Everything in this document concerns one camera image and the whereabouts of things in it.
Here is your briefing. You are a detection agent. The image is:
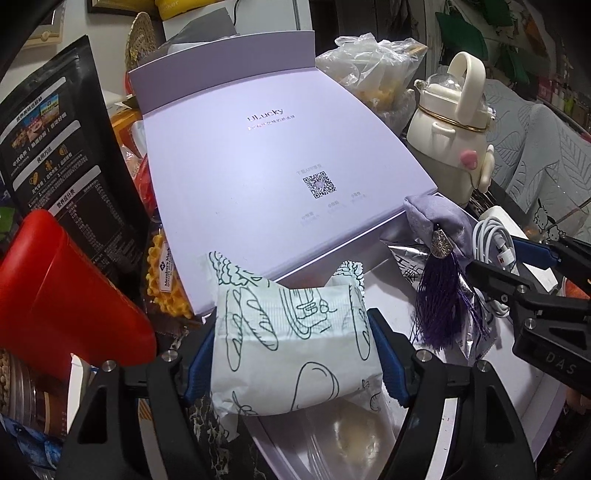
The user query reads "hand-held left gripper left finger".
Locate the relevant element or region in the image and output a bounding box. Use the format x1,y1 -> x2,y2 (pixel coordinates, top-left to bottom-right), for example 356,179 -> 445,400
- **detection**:
54,308 -> 219,480

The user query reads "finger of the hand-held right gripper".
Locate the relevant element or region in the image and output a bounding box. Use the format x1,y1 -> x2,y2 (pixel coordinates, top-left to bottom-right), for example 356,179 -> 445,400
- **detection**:
510,234 -> 591,298
465,259 -> 533,309

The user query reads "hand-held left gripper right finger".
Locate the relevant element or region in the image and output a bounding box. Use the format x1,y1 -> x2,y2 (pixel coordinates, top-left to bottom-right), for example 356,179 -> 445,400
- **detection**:
367,307 -> 540,480

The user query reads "white charger cable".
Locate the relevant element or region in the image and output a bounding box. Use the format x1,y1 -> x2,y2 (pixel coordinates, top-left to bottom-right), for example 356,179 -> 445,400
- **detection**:
473,207 -> 525,319

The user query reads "purple tasselled sachet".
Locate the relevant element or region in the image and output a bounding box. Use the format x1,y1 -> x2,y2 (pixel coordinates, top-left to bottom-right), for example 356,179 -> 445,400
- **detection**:
403,193 -> 491,352

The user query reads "white printed soft packet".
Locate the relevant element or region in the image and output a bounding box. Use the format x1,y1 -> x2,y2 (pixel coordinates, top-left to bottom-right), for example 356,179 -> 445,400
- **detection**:
205,250 -> 385,417

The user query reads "lavender gift box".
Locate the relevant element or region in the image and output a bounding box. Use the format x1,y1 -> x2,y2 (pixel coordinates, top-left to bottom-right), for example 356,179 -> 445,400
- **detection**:
128,30 -> 570,480

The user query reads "clear drinking glass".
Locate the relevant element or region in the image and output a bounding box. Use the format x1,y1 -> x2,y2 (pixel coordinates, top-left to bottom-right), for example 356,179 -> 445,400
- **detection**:
526,191 -> 591,247

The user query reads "clear bun packet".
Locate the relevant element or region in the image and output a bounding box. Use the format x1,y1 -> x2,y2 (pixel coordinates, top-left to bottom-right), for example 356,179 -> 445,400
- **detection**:
302,392 -> 398,480

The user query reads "silver foil packet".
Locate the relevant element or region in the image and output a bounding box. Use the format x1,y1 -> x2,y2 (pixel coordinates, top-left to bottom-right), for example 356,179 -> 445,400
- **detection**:
381,233 -> 497,367

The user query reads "yellow waffle snack packet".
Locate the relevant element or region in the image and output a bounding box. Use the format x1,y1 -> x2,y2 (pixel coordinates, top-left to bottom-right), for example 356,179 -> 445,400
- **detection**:
146,230 -> 195,320

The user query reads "grey quilted sofa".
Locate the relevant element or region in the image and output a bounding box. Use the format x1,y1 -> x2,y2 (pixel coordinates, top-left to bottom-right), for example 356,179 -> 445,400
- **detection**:
478,78 -> 591,227

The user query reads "cream kettle-shaped water bottle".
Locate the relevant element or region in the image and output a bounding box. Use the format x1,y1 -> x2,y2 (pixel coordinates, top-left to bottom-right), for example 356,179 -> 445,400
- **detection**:
406,52 -> 497,209

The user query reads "red plastic container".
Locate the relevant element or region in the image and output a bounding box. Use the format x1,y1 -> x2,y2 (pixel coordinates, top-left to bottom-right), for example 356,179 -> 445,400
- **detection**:
0,209 -> 158,384

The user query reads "row of bottles on shelf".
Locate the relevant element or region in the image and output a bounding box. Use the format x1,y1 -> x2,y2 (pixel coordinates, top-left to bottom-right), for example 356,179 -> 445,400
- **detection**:
538,44 -> 591,121

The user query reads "clear jar with brown label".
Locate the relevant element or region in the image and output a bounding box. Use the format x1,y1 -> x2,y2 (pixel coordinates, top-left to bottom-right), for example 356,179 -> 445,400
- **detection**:
0,348 -> 77,437

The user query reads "green tote bag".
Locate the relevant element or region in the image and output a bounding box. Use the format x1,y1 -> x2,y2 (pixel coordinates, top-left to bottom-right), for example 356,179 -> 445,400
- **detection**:
501,44 -> 532,86
436,10 -> 489,62

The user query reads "red snack bag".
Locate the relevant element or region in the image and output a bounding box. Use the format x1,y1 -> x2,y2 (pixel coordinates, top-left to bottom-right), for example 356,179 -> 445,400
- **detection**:
136,157 -> 160,210

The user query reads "clear plastic snack bag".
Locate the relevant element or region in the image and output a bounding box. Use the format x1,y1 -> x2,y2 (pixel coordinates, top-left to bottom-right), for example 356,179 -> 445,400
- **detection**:
315,35 -> 423,136

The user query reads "orange snack packet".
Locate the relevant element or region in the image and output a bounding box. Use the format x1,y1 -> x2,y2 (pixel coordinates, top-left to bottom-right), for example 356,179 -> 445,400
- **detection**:
110,107 -> 146,160

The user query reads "black printed snack pouch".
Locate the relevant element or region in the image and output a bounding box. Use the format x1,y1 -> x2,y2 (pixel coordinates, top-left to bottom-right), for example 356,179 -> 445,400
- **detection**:
0,34 -> 155,296

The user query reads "gold woven fan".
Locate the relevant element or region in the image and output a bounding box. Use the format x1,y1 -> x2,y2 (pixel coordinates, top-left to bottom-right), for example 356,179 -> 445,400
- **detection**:
126,11 -> 163,72

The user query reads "grey plastic mailer bag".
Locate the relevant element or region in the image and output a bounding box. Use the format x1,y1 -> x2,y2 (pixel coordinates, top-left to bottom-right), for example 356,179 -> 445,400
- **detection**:
168,7 -> 242,49

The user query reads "white fridge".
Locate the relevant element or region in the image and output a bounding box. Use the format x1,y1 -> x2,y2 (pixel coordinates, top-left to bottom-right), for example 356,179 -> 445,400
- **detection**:
161,0 -> 311,40

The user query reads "yellow cooking pot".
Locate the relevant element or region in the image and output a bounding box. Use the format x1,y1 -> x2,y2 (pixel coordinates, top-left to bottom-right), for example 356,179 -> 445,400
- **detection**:
154,0 -> 194,20

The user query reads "gold framed picture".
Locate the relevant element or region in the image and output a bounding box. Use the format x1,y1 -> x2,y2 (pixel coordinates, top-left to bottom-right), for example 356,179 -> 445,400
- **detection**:
87,0 -> 157,14

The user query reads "beige wall intercom panel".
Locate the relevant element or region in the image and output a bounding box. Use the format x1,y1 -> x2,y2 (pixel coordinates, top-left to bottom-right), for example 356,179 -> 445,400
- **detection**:
22,8 -> 64,49

